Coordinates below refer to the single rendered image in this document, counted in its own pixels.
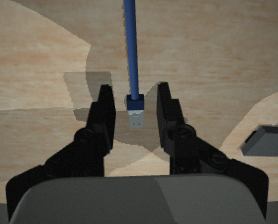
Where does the blue patch cable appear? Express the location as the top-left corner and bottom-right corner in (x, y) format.
(124, 0), (139, 100)

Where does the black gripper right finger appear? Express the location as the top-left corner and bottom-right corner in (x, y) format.
(156, 82), (269, 221)

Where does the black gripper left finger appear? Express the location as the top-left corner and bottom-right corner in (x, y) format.
(5, 85), (116, 223)

